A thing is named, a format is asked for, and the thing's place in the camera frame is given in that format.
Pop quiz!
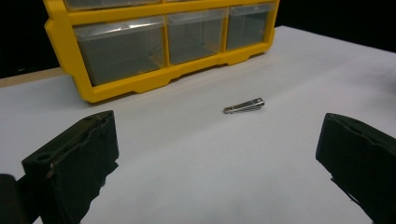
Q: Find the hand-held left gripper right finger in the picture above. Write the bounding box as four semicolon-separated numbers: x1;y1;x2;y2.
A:
315;112;396;224

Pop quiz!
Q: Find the yellow plastic drawer cabinet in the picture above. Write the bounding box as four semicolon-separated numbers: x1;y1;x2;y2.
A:
43;0;280;104

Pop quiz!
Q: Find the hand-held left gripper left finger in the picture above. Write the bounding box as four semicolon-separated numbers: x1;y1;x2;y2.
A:
21;110;120;224

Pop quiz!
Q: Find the silver metal nail clipper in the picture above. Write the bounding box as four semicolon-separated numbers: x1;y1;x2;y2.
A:
222;97;265;115

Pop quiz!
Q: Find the clear plastic drawer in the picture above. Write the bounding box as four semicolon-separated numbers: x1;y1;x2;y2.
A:
226;3;276;51
166;8;228;65
64;0;163;12
73;16;166;87

